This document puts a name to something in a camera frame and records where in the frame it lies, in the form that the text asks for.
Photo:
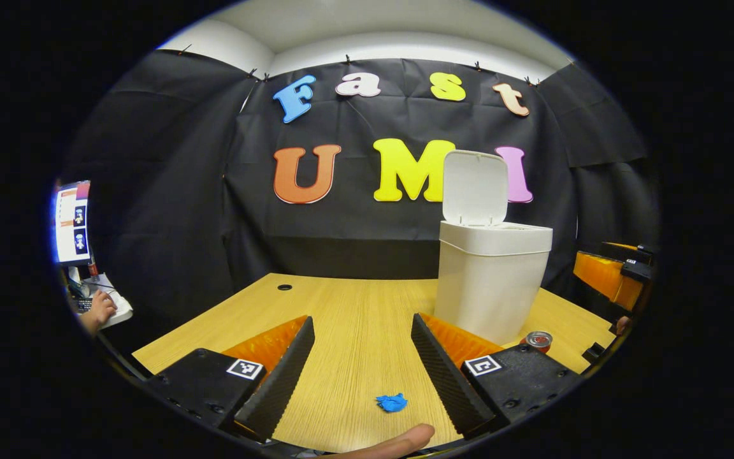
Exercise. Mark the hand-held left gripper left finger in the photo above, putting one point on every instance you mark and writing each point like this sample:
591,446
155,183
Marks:
284,376

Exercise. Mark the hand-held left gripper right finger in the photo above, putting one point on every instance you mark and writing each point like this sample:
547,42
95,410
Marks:
443,376

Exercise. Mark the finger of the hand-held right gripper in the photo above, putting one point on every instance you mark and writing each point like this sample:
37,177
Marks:
641,250
603,277

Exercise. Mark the blue paper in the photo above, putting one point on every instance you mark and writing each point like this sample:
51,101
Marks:
392,403

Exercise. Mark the red pop can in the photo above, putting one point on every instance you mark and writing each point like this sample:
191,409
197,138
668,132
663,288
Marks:
538,341

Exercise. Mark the white desktop garbage bin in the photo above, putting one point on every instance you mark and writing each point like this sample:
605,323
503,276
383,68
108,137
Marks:
488,287

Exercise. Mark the wooden desktop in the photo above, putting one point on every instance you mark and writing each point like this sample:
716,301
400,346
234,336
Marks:
354,319

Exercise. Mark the white papers on side desk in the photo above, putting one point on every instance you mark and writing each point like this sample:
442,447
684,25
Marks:
122,314

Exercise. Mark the black backdrop cloth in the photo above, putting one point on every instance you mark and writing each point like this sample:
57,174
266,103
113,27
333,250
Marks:
169,191

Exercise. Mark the computer monitor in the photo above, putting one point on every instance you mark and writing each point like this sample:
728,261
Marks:
72,223

